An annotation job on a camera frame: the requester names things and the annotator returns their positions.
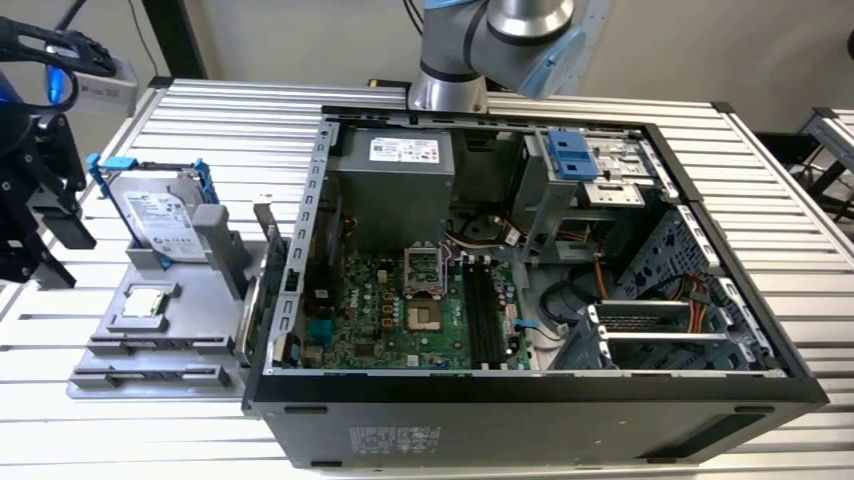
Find grey power supply unit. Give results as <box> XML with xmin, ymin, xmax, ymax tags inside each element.
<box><xmin>326</xmin><ymin>127</ymin><xmax>459</xmax><ymax>251</ymax></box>

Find black upright post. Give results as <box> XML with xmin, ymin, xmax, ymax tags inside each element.
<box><xmin>136</xmin><ymin>0</ymin><xmax>208</xmax><ymax>81</ymax></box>

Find black RAM slot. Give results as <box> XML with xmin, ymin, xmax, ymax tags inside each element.
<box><xmin>463</xmin><ymin>254</ymin><xmax>491</xmax><ymax>371</ymax></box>
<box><xmin>479</xmin><ymin>254</ymin><xmax>509</xmax><ymax>371</ymax></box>

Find CPU socket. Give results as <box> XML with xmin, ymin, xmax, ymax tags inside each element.
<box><xmin>406</xmin><ymin>297</ymin><xmax>447</xmax><ymax>331</ymax></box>

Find metal socket cover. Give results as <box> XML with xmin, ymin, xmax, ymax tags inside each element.
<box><xmin>403</xmin><ymin>242</ymin><xmax>447</xmax><ymax>297</ymax></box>

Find locking lever wire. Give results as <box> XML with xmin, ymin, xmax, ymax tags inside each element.
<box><xmin>436</xmin><ymin>247</ymin><xmax>457</xmax><ymax>297</ymax></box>

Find orange red yellow wire bundle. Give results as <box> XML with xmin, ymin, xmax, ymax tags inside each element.
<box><xmin>678</xmin><ymin>273</ymin><xmax>714</xmax><ymax>335</ymax></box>

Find silver CPU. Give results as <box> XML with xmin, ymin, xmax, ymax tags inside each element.
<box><xmin>119</xmin><ymin>288</ymin><xmax>167</xmax><ymax>319</ymax></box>

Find black RAM stick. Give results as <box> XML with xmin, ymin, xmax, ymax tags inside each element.
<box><xmin>75</xmin><ymin>367</ymin><xmax>223</xmax><ymax>377</ymax></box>

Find graphics card with metal bracket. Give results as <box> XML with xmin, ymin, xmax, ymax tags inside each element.
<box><xmin>236</xmin><ymin>194</ymin><xmax>295</xmax><ymax>369</ymax></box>

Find disk bay with silver rails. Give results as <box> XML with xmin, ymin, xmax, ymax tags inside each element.
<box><xmin>553</xmin><ymin>298</ymin><xmax>755</xmax><ymax>372</ymax></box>

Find slatted metal side table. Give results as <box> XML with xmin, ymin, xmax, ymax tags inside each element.
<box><xmin>797</xmin><ymin>107</ymin><xmax>854</xmax><ymax>221</ymax></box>

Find silver optical drive bay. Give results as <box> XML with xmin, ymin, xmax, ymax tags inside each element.
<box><xmin>586</xmin><ymin>130</ymin><xmax>659</xmax><ymax>182</ymax></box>

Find power supply wire bundle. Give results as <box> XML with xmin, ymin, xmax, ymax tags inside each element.
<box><xmin>445</xmin><ymin>209</ymin><xmax>529</xmax><ymax>251</ymax></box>

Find grey parts rack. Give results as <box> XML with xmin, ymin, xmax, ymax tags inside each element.
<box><xmin>64</xmin><ymin>197</ymin><xmax>295</xmax><ymax>401</ymax></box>

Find silver metal drive bracket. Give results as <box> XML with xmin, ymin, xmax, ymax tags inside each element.
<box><xmin>578</xmin><ymin>182</ymin><xmax>646</xmax><ymax>209</ymax></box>

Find hard disk in blue carrier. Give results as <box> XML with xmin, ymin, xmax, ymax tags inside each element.
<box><xmin>84</xmin><ymin>153</ymin><xmax>222</xmax><ymax>271</ymax></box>

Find thin orange wire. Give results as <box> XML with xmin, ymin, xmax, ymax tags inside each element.
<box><xmin>591</xmin><ymin>252</ymin><xmax>611</xmax><ymax>302</ymax></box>

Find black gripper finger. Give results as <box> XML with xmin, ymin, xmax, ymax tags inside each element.
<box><xmin>0</xmin><ymin>232</ymin><xmax>79</xmax><ymax>292</ymax></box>
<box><xmin>30</xmin><ymin>113</ymin><xmax>99</xmax><ymax>251</ymax></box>

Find blue plastic drive latch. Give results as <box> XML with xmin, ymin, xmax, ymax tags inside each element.
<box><xmin>543</xmin><ymin>130</ymin><xmax>599</xmax><ymax>180</ymax></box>

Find black open PC case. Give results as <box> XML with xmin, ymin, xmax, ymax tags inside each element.
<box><xmin>239</xmin><ymin>103</ymin><xmax>831</xmax><ymax>470</ymax></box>

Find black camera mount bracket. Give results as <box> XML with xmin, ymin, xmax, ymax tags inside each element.
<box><xmin>0</xmin><ymin>16</ymin><xmax>114</xmax><ymax>77</ymax></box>

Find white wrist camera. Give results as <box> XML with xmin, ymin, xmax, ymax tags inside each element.
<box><xmin>71</xmin><ymin>53</ymin><xmax>140</xmax><ymax>117</ymax></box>

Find green motherboard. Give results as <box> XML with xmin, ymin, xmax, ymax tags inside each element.
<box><xmin>299</xmin><ymin>249</ymin><xmax>535</xmax><ymax>371</ymax></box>

